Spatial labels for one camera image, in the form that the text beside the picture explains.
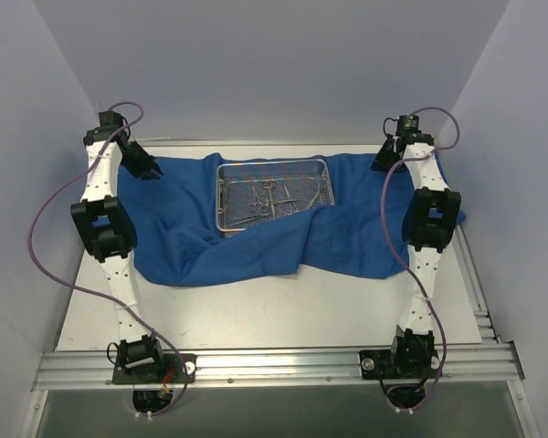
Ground steel thin tweezers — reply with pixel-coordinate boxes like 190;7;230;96
232;214;270;224

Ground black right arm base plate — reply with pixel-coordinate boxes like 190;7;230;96
358;349;440;381

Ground steel surgical scissors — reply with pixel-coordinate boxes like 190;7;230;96
248;183;269;213

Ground steel mesh instrument tray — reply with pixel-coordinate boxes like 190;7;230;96
216;158;335;235

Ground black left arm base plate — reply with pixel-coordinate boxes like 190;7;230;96
111;353;197;385

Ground aluminium front frame rail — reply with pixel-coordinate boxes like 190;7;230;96
32;343;524;391

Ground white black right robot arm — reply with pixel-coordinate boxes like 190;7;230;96
371;111;461;377

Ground steel hemostat clamp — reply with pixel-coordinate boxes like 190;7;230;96
283;184;300;216

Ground blue surgical drape cloth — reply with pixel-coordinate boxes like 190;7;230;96
118;153;414;287

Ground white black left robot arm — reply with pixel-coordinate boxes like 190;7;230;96
70;108;166;382

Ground steel curved retractor instrument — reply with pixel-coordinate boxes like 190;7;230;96
302;180;322;210

